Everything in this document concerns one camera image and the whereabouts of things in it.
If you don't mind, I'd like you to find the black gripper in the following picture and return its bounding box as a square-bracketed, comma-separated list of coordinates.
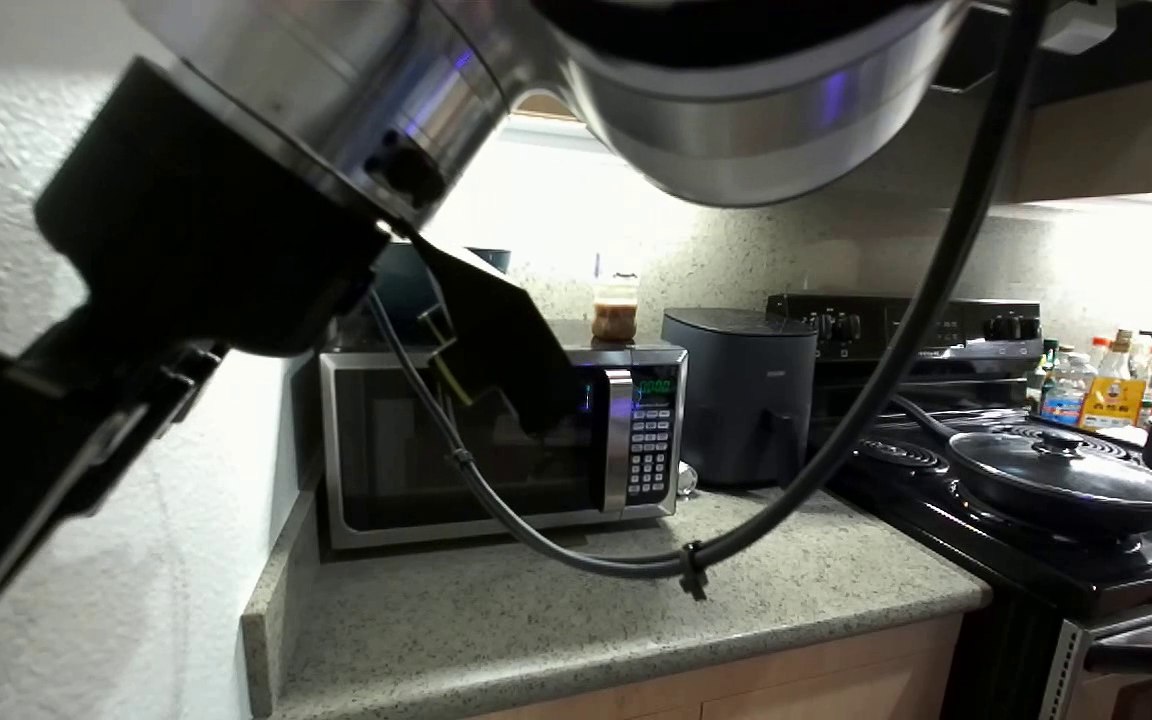
[0, 54, 395, 661]

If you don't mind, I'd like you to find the glass jar with brown contents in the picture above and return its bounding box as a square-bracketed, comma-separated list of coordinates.
[586, 248, 642, 350]

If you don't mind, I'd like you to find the yellow oil bottle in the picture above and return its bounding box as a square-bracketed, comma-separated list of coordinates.
[1079, 329, 1152, 431]

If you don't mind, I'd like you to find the wooden wall cabinet beside hood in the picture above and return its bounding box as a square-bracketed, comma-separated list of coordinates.
[1013, 66, 1152, 208]

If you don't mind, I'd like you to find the clear bottle with blue label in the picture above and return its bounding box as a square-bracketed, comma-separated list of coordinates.
[1030, 334, 1096, 431]

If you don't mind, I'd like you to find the black kitchen stove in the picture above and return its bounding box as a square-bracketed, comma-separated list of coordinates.
[765, 292, 1152, 720]

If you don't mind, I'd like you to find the wooden base cabinet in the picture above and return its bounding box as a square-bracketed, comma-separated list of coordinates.
[459, 610, 967, 720]

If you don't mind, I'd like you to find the black camera cable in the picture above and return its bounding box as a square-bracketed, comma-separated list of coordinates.
[365, 0, 1057, 603]

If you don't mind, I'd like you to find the black frying pan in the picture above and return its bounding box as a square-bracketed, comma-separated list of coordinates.
[873, 388, 1152, 545]

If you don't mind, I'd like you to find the stainless steel microwave oven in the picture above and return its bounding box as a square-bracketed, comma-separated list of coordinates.
[310, 341, 690, 554]

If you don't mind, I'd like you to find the black air fryer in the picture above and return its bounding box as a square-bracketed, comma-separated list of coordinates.
[661, 307, 818, 497]

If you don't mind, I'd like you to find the glass pan lid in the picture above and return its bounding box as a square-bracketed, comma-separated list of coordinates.
[948, 421, 1152, 513]

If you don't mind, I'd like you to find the small white shaker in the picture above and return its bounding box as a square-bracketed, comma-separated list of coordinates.
[673, 457, 703, 507]

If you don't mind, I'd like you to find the dark range hood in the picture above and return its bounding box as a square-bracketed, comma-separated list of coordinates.
[926, 0, 1152, 107]

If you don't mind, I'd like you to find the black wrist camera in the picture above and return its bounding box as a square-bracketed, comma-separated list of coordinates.
[408, 237, 583, 436]

